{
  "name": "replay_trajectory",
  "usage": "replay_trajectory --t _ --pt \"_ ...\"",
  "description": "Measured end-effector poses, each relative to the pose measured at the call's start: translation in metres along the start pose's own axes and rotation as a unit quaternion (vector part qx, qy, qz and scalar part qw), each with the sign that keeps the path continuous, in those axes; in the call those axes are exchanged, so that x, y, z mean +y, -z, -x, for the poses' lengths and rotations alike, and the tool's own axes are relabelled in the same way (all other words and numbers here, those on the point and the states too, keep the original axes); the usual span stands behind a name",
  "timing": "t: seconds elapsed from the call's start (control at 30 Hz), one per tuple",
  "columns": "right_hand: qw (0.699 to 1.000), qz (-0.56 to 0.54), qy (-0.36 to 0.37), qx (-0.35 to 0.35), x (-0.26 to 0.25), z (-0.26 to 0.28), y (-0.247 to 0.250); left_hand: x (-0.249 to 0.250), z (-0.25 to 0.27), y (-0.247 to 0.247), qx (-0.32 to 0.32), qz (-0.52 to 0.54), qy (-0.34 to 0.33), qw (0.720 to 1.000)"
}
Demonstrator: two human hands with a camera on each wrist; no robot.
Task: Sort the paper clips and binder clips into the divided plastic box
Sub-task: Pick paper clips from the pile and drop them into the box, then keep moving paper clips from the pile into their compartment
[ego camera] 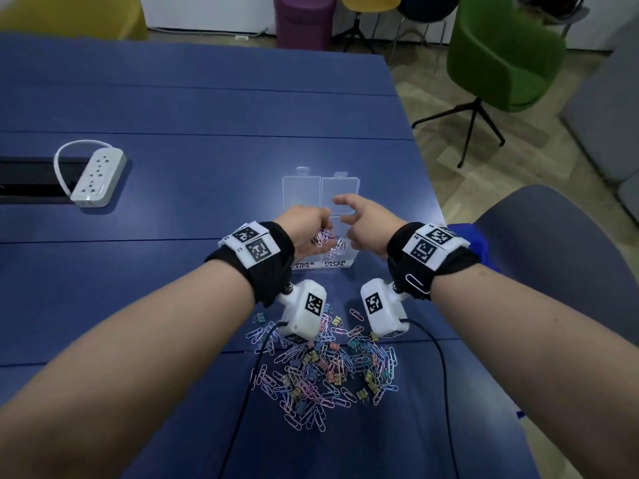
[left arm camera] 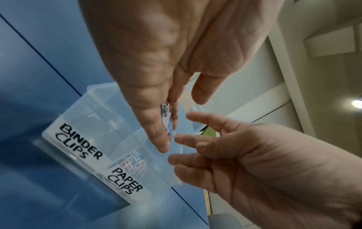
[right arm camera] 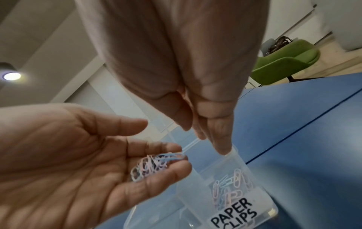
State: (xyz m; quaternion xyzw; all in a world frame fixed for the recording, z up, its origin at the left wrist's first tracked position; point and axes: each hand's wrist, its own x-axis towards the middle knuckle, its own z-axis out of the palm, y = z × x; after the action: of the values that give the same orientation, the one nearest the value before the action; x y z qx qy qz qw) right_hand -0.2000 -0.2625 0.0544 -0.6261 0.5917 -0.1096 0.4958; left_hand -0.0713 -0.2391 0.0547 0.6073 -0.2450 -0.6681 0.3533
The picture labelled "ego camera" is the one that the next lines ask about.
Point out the green chair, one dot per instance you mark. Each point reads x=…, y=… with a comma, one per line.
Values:
x=499, y=54

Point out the purple stool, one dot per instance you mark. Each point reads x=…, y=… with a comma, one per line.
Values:
x=304, y=22

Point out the person's left forearm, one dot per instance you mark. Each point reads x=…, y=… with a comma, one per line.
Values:
x=125, y=369

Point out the black marker wristband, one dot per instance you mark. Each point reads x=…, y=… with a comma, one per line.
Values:
x=269, y=279
x=452, y=266

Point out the large yellow chair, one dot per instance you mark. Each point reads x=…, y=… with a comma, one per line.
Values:
x=75, y=17

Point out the small heap of paper clips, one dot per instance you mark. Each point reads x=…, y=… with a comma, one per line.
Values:
x=339, y=244

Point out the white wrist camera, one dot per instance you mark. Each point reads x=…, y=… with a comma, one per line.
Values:
x=389, y=319
x=299, y=321

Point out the blue bag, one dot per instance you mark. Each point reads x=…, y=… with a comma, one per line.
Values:
x=476, y=244

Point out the clear two-compartment plastic box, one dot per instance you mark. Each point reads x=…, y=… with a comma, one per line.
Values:
x=302, y=191

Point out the dark chair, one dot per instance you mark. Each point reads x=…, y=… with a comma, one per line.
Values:
x=429, y=4

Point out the bunch of paper clips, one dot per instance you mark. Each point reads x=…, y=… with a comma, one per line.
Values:
x=322, y=236

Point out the person's right hand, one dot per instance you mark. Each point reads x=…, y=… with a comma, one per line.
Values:
x=374, y=229

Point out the pile of paper clips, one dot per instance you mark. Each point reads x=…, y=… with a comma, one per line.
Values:
x=319, y=389

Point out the grey sofa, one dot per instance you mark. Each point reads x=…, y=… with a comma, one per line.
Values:
x=609, y=124

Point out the person's left hand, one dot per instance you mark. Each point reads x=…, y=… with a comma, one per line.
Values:
x=302, y=229

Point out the person's right forearm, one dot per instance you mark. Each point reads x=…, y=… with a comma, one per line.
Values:
x=524, y=354

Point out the yellow chair with black legs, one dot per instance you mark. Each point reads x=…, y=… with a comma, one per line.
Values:
x=369, y=0

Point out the grey metal chair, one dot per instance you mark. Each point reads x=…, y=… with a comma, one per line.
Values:
x=554, y=4

